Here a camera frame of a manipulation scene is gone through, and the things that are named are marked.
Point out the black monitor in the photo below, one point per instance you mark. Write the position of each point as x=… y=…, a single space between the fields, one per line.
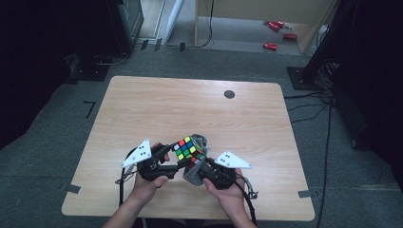
x=126 y=22

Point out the red can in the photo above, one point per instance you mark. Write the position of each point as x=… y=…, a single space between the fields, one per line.
x=273 y=26
x=270 y=46
x=280 y=24
x=290 y=36

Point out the black metal stand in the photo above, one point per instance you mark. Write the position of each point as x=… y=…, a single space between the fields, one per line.
x=312 y=68

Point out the black flat stand base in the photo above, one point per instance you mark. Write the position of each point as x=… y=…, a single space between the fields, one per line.
x=90 y=72

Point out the grey tape piece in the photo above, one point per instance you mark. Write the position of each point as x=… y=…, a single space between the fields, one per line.
x=72 y=188
x=304 y=193

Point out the white panel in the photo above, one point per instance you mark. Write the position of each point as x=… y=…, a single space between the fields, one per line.
x=174 y=19

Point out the black angled floor tape mark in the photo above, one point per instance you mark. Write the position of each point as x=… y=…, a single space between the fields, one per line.
x=91 y=107

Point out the grey cloth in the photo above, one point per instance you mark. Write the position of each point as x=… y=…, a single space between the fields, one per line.
x=193 y=177

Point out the black curtain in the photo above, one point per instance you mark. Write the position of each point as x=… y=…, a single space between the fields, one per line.
x=380 y=79
x=31 y=63

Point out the black floor tape strip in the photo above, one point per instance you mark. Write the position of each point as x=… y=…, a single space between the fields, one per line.
x=182 y=47
x=158 y=44
x=144 y=44

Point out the multicoloured puzzle cube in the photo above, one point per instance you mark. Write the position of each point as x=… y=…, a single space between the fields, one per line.
x=187 y=150

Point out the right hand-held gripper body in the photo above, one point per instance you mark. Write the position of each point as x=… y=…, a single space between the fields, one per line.
x=225 y=177

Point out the person's left hand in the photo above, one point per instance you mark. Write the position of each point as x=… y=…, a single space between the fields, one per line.
x=147 y=190

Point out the black round table grommet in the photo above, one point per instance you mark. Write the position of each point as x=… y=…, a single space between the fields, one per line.
x=229 y=94

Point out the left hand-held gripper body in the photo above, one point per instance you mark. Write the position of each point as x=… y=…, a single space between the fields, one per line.
x=149 y=169

